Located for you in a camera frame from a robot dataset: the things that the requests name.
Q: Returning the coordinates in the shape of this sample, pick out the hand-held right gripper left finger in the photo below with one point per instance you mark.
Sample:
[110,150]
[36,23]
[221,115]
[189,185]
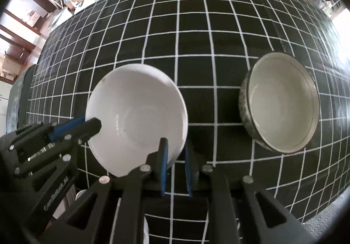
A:
[164,170]

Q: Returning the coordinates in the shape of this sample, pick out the white bucket grey rim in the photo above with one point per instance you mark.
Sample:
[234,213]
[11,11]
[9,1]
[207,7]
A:
[61,17]

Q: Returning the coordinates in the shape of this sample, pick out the black white checked tablecloth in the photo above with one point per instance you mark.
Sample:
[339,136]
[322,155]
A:
[191,41]

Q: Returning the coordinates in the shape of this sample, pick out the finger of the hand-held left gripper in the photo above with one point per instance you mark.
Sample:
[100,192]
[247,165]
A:
[68,126]
[87,131]

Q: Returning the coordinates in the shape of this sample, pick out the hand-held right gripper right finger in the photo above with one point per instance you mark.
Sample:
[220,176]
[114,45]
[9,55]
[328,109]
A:
[189,172]

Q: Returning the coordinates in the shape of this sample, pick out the dark patterned bowl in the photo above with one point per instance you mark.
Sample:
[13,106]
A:
[281,101]

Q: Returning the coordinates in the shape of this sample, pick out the plain white bowl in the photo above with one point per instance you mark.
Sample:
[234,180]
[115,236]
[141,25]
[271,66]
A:
[136,107]

